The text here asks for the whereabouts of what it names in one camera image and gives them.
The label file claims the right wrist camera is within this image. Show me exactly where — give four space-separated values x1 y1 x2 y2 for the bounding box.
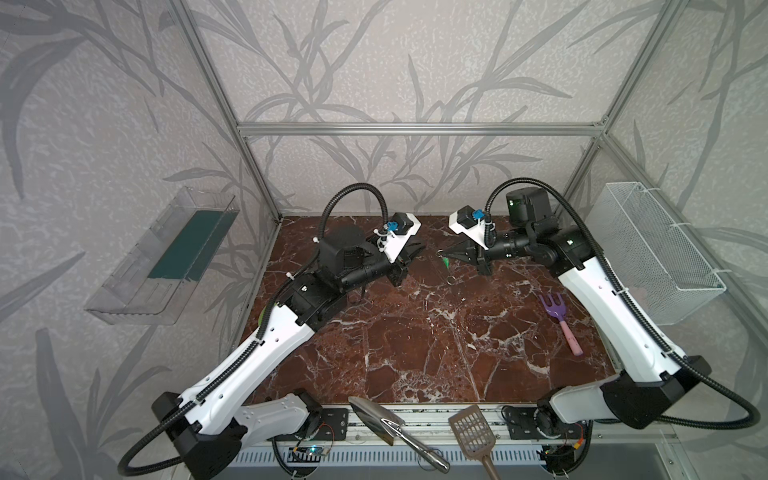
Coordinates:
448 205 494 250

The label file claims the purple hand rake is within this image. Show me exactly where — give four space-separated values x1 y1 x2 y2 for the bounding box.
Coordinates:
539 293 584 357

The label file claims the clear plastic wall bin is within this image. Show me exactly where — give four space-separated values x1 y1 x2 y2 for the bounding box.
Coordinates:
85 187 240 326

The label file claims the aluminium frame crossbar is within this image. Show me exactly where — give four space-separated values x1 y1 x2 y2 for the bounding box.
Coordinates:
238 122 602 137

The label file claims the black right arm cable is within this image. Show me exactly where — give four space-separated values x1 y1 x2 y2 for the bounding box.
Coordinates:
484 176 761 431

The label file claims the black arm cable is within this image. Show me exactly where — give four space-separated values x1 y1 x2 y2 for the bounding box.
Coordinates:
484 176 761 431
117 182 390 478

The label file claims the aluminium frame post right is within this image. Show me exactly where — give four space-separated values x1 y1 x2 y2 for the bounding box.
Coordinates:
551 1 689 204

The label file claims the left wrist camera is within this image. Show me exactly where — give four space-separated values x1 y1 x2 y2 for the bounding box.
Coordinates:
374 212 421 263

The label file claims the steel garden trowel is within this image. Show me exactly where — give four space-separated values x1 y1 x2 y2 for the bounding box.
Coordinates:
348 396 451 474

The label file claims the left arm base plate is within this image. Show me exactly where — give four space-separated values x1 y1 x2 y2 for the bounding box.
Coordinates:
311 408 350 442

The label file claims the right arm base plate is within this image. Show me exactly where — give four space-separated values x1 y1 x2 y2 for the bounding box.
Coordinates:
501 405 584 441

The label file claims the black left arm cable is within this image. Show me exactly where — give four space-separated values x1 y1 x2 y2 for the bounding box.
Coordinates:
117 182 390 478

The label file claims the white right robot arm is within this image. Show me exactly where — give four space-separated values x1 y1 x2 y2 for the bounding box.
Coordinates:
442 187 699 429

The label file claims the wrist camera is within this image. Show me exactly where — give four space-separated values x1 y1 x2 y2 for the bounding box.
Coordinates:
374 212 421 263
448 205 494 250

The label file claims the aluminium frame post left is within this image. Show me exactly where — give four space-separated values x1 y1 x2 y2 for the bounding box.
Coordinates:
168 0 282 223

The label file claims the aluminium frame post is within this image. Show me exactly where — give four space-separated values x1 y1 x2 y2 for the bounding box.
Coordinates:
551 1 689 204
168 0 282 223

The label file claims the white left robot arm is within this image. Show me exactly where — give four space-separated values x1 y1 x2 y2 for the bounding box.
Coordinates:
152 214 424 479

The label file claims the brown slotted scoop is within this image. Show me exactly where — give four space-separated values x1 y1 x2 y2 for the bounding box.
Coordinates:
448 405 501 480

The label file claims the white wire mesh basket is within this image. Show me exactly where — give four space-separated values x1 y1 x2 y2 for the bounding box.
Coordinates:
586 182 727 326

